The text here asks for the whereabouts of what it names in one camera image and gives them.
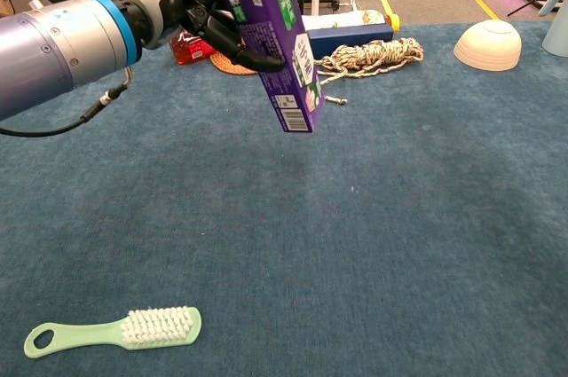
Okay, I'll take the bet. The red tea bottle yellow cap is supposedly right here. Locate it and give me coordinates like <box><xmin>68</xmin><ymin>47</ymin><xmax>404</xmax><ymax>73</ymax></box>
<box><xmin>170</xmin><ymin>28</ymin><xmax>214</xmax><ymax>66</ymax></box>

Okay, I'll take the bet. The bundled beige rope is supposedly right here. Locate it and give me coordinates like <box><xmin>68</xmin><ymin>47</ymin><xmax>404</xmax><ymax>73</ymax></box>
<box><xmin>312</xmin><ymin>36</ymin><xmax>425</xmax><ymax>106</ymax></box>

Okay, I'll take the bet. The purple toothpaste box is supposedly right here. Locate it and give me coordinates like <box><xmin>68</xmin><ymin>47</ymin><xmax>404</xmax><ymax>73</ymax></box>
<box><xmin>212</xmin><ymin>0</ymin><xmax>327</xmax><ymax>134</ymax></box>

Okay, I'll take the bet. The round woven coaster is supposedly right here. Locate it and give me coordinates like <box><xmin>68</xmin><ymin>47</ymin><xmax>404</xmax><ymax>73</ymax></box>
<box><xmin>209</xmin><ymin>51</ymin><xmax>258</xmax><ymax>76</ymax></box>

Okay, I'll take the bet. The upturned beige bowl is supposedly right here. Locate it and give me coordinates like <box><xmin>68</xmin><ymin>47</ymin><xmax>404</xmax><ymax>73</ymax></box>
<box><xmin>453</xmin><ymin>19</ymin><xmax>523</xmax><ymax>73</ymax></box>

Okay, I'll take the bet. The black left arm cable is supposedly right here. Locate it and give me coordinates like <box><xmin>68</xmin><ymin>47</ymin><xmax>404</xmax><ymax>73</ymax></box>
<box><xmin>0</xmin><ymin>67</ymin><xmax>134</xmax><ymax>137</ymax></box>

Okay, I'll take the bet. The dark blue rectangular box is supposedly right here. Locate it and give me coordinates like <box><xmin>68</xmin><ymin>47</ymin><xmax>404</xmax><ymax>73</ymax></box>
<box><xmin>306</xmin><ymin>23</ymin><xmax>395</xmax><ymax>60</ymax></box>

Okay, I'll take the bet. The blue table mat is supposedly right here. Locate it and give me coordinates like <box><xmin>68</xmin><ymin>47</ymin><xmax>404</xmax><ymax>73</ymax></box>
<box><xmin>0</xmin><ymin>21</ymin><xmax>568</xmax><ymax>377</ymax></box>

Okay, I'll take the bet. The light blue pitcher cup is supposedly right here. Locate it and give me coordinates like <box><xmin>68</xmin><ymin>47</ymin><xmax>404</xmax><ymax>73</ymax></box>
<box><xmin>538</xmin><ymin>0</ymin><xmax>568</xmax><ymax>58</ymax></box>

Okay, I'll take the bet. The white drink bottle yellow cap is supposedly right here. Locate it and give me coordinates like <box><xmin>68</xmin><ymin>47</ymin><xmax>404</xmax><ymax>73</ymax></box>
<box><xmin>301</xmin><ymin>10</ymin><xmax>401</xmax><ymax>35</ymax></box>

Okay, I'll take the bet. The green scrubbing brush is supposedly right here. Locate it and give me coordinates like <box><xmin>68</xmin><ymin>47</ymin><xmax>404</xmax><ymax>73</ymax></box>
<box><xmin>23</xmin><ymin>305</ymin><xmax>203</xmax><ymax>359</ymax></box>

